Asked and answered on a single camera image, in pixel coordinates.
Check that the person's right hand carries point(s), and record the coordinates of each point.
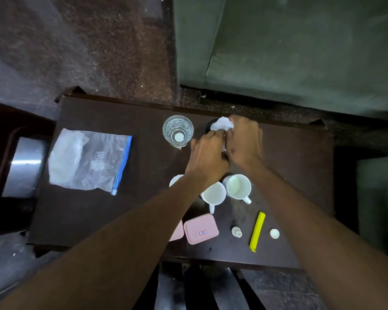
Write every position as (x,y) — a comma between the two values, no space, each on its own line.
(245,145)

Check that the person's right forearm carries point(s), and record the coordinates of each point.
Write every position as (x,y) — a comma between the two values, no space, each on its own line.
(320,242)

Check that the white round cap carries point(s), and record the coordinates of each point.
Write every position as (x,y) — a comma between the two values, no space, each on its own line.
(274,233)

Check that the person's left hand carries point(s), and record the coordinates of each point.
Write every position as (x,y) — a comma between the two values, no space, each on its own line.
(207,159)

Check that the white cotton wad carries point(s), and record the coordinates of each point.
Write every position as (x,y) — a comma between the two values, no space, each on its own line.
(66,158)

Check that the clear drinking glass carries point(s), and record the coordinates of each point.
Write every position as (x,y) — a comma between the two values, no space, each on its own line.
(173,125)

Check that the person's right fingers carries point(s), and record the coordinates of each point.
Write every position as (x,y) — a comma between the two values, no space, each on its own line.
(245,124)

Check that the white tissue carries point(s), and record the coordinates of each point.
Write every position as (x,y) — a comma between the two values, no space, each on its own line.
(222,124)

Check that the green sofa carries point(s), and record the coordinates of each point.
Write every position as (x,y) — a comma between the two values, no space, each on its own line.
(294,51)

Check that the yellow plastic bag clip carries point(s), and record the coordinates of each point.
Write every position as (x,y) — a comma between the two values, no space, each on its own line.
(257,231)

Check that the person's left fingers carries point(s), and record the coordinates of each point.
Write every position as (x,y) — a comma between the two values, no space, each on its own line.
(210,137)

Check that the small white bottle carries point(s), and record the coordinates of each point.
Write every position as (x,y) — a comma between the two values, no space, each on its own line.
(236,232)

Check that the person's left forearm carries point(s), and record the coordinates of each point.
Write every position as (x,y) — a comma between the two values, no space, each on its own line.
(116,248)

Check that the black round container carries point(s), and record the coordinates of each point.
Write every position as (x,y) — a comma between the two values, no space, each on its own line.
(209,126)

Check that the white mug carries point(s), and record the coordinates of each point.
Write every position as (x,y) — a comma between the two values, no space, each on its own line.
(214,193)
(236,187)
(175,180)

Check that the shiny steel bin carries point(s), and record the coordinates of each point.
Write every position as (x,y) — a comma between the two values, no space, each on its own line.
(26,167)

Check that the pink lidded box with label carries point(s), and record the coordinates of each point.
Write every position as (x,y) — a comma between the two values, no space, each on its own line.
(201,229)

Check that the clear zip bag blue seal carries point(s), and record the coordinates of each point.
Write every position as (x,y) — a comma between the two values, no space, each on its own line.
(100,161)

